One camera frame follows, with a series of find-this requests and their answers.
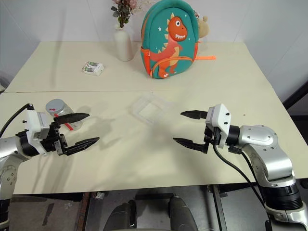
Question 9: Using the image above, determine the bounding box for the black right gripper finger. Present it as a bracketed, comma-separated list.
[172, 137, 206, 153]
[180, 110, 208, 120]

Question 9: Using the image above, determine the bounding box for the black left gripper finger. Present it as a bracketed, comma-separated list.
[64, 137, 100, 156]
[53, 112, 90, 125]

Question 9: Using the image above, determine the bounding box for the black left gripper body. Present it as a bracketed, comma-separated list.
[40, 121, 68, 156]

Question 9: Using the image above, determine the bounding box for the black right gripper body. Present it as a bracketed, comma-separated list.
[203, 124, 222, 154]

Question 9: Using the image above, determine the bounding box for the clear plastic jar grey lid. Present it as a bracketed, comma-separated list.
[45, 99, 85, 132]

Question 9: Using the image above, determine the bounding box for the clear square plastic container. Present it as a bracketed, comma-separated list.
[129, 93, 176, 128]

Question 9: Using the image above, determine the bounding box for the small white green box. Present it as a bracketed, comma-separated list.
[81, 61, 104, 77]

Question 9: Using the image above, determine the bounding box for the green dinosaur backpack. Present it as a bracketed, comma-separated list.
[140, 0, 217, 79]

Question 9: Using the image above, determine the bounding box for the beige plush toy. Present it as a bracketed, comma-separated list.
[193, 9, 210, 43]

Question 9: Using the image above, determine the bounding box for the white ceramic vase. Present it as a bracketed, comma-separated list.
[114, 23, 135, 62]

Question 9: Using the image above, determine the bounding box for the dried flower bouquet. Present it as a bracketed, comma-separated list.
[110, 0, 142, 28]

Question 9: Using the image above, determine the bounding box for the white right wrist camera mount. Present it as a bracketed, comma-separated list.
[206, 103, 232, 149]

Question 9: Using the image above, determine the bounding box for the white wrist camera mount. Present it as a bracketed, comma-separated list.
[206, 103, 232, 149]
[23, 109, 51, 154]

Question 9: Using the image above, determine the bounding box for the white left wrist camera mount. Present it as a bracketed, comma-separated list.
[23, 109, 51, 154]

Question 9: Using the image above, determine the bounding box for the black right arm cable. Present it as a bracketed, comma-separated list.
[211, 141, 272, 231]

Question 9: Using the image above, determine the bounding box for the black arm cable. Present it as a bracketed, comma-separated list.
[0, 103, 34, 138]
[211, 141, 272, 231]

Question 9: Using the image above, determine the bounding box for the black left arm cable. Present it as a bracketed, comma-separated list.
[0, 103, 34, 138]

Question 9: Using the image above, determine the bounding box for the black table frame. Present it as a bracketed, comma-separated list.
[72, 184, 265, 231]

